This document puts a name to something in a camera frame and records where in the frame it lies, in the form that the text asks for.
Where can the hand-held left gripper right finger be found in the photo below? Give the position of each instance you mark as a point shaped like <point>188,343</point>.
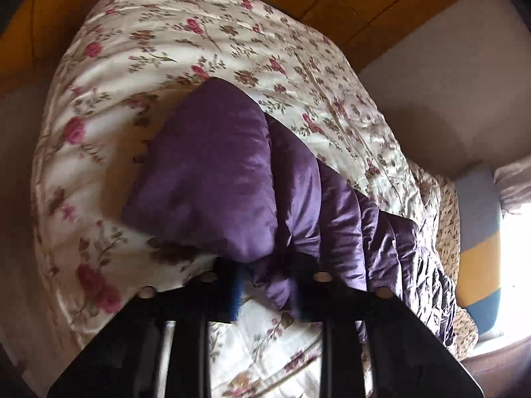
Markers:
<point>307,294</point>

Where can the small floral print bedding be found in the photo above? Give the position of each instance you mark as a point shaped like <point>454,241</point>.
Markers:
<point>450,224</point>

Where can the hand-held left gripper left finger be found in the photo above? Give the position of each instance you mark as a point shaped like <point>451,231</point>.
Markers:
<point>232,298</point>

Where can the bright window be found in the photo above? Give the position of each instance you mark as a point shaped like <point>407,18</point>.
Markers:
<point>518,277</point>

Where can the large rose print quilt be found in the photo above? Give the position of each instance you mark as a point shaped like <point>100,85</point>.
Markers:
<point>124,70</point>

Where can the pale patterned curtain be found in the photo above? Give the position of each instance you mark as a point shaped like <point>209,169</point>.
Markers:
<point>514,182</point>

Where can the wooden wardrobe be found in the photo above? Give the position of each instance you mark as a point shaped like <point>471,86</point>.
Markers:
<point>352,4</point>

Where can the grey yellow blue headboard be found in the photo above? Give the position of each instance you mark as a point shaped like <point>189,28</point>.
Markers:
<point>477,257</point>

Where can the purple quilted down coat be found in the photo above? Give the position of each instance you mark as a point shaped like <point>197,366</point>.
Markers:
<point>215,166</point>

